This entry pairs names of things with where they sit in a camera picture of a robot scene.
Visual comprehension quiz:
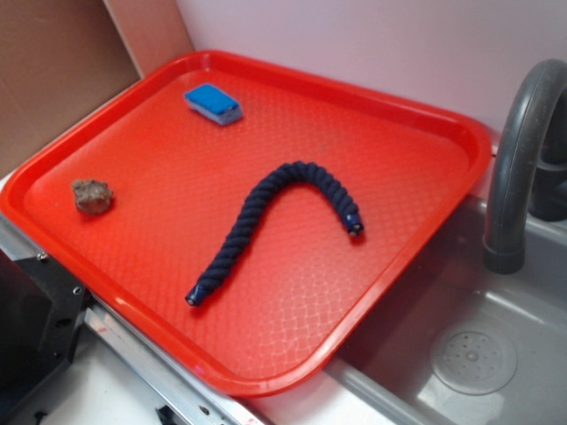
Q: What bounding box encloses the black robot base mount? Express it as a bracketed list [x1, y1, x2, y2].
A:
[0, 247, 93, 390]

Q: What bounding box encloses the blue sponge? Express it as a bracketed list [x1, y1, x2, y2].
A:
[183, 84, 244, 126]

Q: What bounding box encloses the brown rock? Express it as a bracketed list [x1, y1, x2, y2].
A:
[72, 179, 113, 215]

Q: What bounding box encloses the grey plastic sink basin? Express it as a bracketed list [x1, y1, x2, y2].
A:
[325, 127, 567, 425]

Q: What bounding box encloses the red plastic tray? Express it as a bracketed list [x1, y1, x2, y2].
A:
[1, 51, 492, 398]

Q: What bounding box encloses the dark blue twisted rope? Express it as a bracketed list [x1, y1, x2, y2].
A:
[184, 161, 366, 308]

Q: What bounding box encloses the brown cardboard panel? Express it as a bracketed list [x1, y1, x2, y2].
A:
[1, 1, 193, 175]

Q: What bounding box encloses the grey curved faucet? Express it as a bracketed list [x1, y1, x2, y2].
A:
[483, 58, 566, 274]

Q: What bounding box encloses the round sink drain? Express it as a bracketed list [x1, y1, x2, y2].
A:
[429, 323, 517, 396]

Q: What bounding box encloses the aluminium frame rail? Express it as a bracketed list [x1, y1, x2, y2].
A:
[1, 218, 261, 424]

